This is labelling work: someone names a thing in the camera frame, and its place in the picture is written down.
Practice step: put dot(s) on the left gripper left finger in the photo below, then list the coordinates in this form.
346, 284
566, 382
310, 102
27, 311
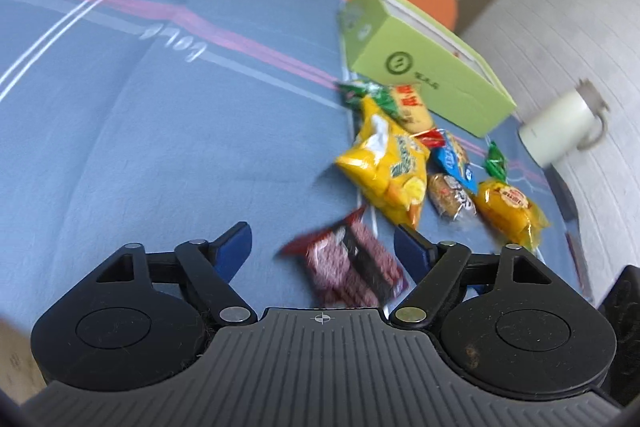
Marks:
189, 285

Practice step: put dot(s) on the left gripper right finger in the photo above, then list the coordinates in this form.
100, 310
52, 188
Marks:
443, 272

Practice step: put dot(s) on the dark red snack packet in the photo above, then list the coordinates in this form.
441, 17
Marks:
347, 265

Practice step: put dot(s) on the brown bread packet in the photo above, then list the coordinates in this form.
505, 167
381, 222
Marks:
449, 198

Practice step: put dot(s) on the yellow cake packet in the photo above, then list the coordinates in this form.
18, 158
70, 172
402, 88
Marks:
505, 207

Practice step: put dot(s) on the yellow chips bag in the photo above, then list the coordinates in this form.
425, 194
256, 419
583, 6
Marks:
388, 165

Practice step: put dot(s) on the blue snack packet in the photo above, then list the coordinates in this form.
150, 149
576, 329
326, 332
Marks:
449, 156

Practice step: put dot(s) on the green orange snack packet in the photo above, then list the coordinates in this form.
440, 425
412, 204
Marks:
401, 103

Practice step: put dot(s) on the white cup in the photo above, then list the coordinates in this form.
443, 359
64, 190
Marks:
574, 121

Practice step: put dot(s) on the green storage box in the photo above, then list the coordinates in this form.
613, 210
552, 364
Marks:
394, 43

